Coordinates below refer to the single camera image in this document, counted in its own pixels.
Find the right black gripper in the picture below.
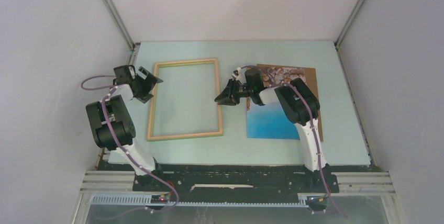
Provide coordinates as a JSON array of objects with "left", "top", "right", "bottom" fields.
[{"left": 215, "top": 79, "right": 253, "bottom": 106}]

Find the wooden picture frame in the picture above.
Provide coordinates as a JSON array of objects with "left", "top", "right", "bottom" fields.
[{"left": 147, "top": 58, "right": 224, "bottom": 142}]

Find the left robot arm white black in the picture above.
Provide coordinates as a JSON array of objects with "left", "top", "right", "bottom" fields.
[{"left": 86, "top": 65, "right": 165, "bottom": 191}]

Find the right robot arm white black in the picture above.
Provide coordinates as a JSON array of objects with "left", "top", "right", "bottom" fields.
[{"left": 214, "top": 65, "right": 329, "bottom": 192}]

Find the landscape photo print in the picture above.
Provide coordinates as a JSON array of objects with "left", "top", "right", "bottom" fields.
[{"left": 246, "top": 66, "right": 308, "bottom": 141}]

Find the brown cardboard backing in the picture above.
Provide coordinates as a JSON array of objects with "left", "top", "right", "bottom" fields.
[{"left": 256, "top": 64, "right": 324, "bottom": 143}]

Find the aluminium base extrusion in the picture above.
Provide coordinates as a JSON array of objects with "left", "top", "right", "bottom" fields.
[{"left": 81, "top": 171, "right": 395, "bottom": 196}]

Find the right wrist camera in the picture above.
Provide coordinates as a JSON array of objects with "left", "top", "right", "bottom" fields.
[{"left": 232, "top": 67, "right": 243, "bottom": 83}]

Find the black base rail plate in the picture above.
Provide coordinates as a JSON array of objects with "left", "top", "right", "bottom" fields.
[{"left": 132, "top": 164, "right": 339, "bottom": 204}]

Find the left aluminium corner post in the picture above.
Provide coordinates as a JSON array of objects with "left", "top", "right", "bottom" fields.
[{"left": 102, "top": 0, "right": 135, "bottom": 50}]

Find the aluminium corner post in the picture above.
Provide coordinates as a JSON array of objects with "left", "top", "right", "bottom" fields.
[
  {"left": 335, "top": 0, "right": 367, "bottom": 50},
  {"left": 102, "top": 0, "right": 135, "bottom": 50}
]

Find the grey cable duct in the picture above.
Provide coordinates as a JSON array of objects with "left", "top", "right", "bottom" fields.
[{"left": 91, "top": 194, "right": 308, "bottom": 208}]

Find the right aluminium corner post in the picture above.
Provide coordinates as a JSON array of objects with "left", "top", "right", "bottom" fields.
[{"left": 335, "top": 0, "right": 367, "bottom": 50}]

